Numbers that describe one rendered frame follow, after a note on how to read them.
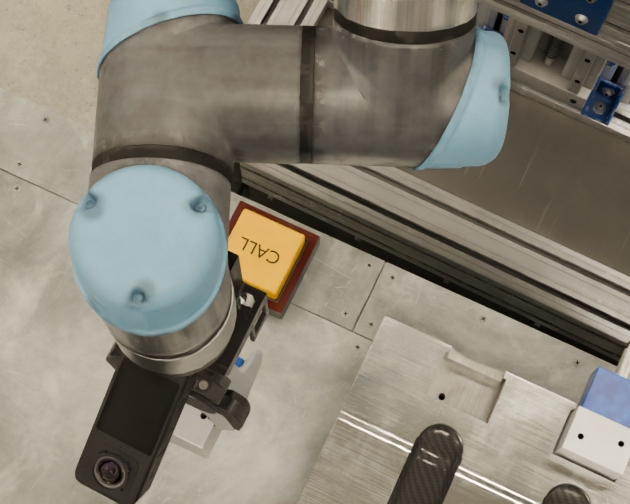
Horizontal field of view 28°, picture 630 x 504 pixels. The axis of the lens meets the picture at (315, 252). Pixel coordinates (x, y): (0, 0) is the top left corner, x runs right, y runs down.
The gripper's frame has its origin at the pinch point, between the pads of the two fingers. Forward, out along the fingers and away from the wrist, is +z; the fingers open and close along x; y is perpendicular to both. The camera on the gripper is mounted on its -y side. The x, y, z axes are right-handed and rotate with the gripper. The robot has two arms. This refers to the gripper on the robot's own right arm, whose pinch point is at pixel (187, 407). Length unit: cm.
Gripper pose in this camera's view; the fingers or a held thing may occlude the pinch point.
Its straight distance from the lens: 94.3
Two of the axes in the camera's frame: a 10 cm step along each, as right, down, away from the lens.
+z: -0.1, 3.0, 9.5
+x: -9.0, -4.1, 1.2
